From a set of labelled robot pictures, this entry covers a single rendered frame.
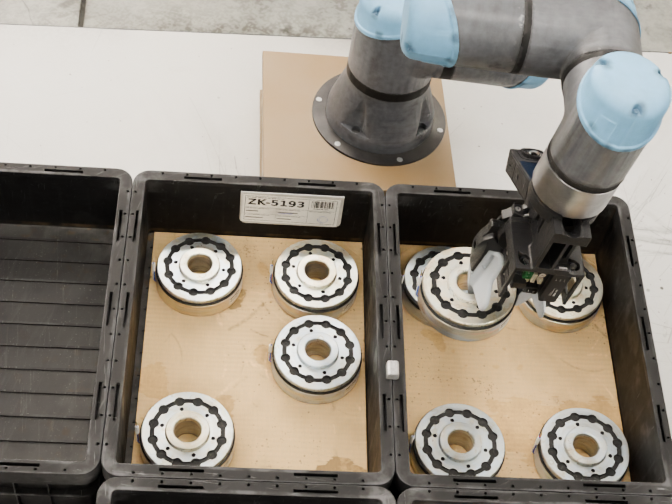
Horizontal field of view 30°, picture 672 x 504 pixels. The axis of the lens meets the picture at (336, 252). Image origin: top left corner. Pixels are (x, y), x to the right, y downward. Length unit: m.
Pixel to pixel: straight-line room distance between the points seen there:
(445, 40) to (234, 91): 0.81
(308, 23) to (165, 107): 1.20
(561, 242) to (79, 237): 0.65
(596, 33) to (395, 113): 0.58
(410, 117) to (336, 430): 0.48
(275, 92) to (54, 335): 0.51
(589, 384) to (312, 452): 0.35
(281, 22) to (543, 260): 1.91
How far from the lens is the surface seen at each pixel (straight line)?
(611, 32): 1.16
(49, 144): 1.85
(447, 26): 1.14
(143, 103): 1.90
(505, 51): 1.15
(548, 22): 1.15
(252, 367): 1.47
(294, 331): 1.46
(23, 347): 1.50
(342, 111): 1.72
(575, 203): 1.16
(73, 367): 1.48
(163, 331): 1.49
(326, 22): 3.06
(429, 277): 1.34
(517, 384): 1.50
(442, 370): 1.49
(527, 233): 1.23
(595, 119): 1.09
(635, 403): 1.47
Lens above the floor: 2.09
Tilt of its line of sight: 53 degrees down
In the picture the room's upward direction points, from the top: 9 degrees clockwise
